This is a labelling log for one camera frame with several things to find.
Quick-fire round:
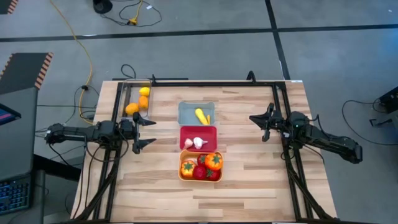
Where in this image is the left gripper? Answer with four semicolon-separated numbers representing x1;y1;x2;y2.
119;111;157;155

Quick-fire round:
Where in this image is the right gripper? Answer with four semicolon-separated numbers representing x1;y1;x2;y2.
249;103;292;143

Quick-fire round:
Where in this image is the yellow-orange lemon toy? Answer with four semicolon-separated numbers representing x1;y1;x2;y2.
124;103;140;116

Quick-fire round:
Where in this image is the white garlic bulb toy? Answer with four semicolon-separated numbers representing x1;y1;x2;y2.
193;136;209;150

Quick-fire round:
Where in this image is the yellow-orange tomato toy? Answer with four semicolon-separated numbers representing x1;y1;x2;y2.
180;160;197;179

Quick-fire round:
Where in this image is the orange tomato toy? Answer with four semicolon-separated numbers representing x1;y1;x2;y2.
205;152;224;171

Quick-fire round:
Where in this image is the clear plastic bin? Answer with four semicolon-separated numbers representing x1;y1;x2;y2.
119;79;153;121

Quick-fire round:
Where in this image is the orange plastic basket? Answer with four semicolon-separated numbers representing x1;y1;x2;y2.
177;149;224;183

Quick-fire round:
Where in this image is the grey-blue square container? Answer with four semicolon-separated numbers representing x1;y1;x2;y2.
177;101;216;127

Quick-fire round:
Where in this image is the red plastic basket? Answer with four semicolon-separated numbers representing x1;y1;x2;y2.
179;125;218;153

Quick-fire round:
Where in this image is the grey desk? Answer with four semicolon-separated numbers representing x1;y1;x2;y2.
0;86;40;224

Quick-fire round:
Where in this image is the black equipment box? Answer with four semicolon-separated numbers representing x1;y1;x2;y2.
378;86;398;114

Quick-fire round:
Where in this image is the black round stand base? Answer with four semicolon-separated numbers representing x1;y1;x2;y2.
92;0;113;15

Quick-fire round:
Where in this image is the black striped-edge floor mat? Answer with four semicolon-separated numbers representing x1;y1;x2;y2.
0;52;54;95
0;0;19;15

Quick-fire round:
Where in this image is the tilted dark screen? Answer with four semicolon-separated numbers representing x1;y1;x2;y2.
0;102;22;127

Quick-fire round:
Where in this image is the black backlit keyboard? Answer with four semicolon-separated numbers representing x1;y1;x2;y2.
0;174;32;215

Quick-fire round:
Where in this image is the black aluminium table frame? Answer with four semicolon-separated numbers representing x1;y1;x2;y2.
71;79;338;223

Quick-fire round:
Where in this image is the yellow extension cable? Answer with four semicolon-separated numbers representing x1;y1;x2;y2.
49;0;94;125

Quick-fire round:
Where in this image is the yellow plug cord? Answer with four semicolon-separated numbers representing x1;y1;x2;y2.
101;0;162;28

